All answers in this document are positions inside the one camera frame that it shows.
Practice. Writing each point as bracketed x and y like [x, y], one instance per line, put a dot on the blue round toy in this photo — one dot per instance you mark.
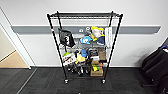
[83, 53]

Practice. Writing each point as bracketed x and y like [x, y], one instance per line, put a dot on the black white stacked boxes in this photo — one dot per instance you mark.
[92, 54]

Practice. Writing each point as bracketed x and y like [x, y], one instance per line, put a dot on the yellow white blue plush toy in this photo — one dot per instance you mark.
[97, 35]

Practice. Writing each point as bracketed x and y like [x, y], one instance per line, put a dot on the lime green toy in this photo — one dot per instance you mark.
[66, 54]

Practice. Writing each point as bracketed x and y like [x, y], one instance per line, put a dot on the small brown cardboard box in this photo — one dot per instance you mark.
[102, 55]

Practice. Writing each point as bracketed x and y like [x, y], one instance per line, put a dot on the black bag with white print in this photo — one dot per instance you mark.
[66, 38]

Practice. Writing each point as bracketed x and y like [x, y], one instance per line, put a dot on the white red printed bag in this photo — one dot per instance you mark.
[69, 60]

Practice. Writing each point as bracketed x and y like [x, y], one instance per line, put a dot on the dark grey toy figures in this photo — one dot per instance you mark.
[76, 69]

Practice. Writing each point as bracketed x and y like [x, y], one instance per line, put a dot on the green yellow item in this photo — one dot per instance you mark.
[96, 67]

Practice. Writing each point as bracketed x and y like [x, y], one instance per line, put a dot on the tall white box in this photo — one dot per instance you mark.
[108, 36]

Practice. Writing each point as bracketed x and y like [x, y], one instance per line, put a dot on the large open cardboard box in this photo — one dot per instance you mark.
[96, 73]

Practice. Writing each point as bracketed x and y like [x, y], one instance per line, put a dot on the black chair with garments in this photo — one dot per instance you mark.
[156, 65]

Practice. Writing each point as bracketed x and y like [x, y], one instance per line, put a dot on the long grey wall band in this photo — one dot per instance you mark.
[140, 29]

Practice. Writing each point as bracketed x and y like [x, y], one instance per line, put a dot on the white door frame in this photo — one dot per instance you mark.
[16, 43]

